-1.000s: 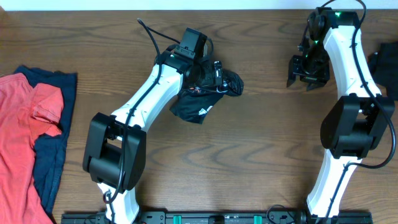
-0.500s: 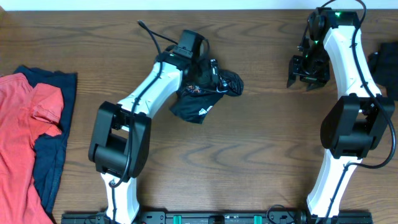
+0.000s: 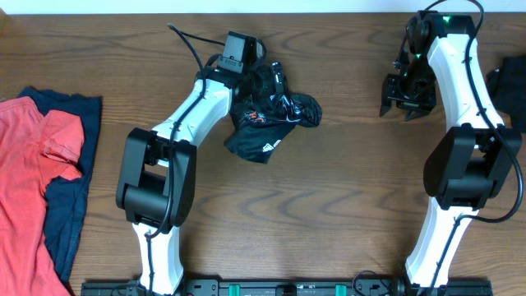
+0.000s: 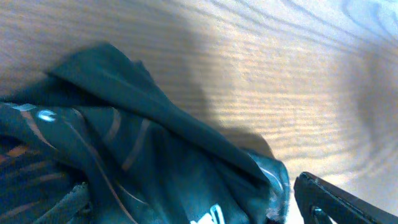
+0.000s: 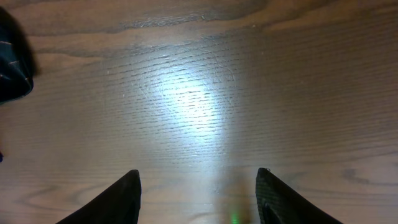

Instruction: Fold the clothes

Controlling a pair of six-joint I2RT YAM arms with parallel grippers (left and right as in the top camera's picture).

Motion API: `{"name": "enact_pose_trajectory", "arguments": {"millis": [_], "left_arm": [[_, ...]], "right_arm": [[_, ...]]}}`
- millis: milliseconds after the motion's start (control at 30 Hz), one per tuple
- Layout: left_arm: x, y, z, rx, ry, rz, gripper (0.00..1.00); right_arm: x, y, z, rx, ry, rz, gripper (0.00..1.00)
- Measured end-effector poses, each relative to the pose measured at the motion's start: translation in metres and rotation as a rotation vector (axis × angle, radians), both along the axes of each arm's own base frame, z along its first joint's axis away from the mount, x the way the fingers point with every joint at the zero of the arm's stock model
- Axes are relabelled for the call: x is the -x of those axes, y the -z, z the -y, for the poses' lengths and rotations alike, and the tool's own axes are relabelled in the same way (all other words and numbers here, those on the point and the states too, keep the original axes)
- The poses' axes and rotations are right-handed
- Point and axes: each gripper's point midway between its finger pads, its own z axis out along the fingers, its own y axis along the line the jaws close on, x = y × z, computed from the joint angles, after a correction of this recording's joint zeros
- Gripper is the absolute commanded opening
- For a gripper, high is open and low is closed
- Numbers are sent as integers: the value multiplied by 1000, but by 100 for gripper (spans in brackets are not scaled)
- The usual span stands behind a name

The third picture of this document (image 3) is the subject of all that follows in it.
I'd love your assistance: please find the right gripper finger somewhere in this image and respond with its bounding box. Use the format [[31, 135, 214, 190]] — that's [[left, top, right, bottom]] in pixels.
[[379, 74, 398, 117], [404, 105, 434, 121]]

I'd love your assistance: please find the black patterned sports jersey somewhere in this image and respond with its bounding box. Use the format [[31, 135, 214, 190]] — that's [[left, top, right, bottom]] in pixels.
[[224, 88, 322, 164]]

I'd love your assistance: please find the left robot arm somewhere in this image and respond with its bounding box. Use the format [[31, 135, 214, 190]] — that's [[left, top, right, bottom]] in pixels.
[[116, 62, 286, 295]]

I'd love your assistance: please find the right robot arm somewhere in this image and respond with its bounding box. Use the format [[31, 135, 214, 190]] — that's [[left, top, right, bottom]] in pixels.
[[380, 8, 524, 295]]

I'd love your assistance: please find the black garment at right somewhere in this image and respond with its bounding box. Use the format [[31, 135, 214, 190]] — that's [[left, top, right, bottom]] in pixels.
[[487, 55, 526, 133]]

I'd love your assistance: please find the navy blue shirt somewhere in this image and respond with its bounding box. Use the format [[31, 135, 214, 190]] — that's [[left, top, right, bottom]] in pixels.
[[20, 86, 102, 286]]

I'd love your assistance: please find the red shirt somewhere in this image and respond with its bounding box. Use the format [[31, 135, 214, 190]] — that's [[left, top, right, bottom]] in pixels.
[[1, 96, 85, 295]]

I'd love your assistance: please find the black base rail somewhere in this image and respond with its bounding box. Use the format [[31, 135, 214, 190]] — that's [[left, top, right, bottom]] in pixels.
[[81, 276, 494, 296]]

